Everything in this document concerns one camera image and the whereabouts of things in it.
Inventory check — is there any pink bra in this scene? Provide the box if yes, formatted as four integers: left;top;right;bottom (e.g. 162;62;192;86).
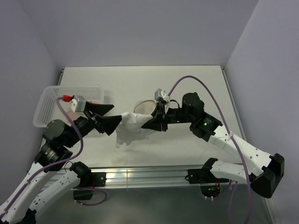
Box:
66;101;98;120

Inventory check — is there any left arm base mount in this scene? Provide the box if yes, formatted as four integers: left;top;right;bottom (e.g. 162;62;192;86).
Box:
73;172;107;201

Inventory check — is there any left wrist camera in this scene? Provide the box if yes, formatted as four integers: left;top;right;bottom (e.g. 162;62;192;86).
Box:
70;95;86;113

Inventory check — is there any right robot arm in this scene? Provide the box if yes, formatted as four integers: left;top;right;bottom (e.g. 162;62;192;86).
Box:
142;89;285;198

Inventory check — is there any white plastic basket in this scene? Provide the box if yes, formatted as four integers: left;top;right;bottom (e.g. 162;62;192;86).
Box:
33;85;104;128

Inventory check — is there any white bra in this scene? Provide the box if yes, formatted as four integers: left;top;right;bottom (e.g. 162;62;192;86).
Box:
115;112;156;148

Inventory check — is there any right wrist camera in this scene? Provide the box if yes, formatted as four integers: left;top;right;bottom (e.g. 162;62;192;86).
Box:
154;89;171;104

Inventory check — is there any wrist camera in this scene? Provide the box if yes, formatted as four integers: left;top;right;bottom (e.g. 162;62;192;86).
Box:
154;89;171;104
70;95;86;113

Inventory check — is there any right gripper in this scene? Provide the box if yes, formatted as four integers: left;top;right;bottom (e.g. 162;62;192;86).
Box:
142;102;194;131

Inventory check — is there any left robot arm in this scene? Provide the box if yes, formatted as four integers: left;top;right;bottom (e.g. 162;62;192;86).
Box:
0;97;122;224

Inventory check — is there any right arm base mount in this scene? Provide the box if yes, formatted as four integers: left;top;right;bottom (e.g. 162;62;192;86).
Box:
185;168;231;199

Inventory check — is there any aluminium frame rail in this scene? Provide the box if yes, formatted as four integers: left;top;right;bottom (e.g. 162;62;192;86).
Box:
41;161;255;190

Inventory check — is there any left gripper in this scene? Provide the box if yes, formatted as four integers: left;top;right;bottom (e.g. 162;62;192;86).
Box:
64;100;125;147

